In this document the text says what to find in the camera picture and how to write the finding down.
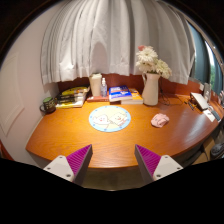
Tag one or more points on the white flat device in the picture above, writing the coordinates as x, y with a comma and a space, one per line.
200, 100

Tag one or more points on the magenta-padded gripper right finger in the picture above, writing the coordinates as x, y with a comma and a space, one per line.
166, 165

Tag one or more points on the thick yellow white book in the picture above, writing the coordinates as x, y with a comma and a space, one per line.
68, 105

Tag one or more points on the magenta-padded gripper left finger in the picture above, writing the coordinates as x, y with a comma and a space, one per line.
60, 165

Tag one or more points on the round cartoon print mouse pad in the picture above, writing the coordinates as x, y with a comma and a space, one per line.
109, 119

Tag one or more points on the white pitcher vase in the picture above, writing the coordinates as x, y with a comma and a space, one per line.
151, 90

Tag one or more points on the red-brown flat book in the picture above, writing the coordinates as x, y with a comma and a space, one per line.
96, 98

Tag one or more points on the white curtain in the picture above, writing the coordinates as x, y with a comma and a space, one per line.
110, 36

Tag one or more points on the dark framed window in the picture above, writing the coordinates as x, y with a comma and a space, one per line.
201, 63

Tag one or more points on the black spine book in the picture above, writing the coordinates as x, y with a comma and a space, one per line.
70, 96

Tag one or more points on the yellow black cover book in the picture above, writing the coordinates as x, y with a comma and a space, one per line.
75, 90

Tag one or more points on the dark green mug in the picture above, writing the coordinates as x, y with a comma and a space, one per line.
49, 105

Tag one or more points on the orange cover book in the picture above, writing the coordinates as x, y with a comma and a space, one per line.
137, 97

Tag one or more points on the clear spray bottle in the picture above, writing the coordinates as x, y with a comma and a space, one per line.
104, 90

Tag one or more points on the pink computer mouse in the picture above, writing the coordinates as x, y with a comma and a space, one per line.
159, 120

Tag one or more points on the blue cover book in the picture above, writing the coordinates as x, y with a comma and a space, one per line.
119, 92

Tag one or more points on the black pen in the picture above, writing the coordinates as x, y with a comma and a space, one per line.
190, 105

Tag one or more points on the white flower bouquet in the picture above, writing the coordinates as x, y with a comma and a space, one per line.
148, 58

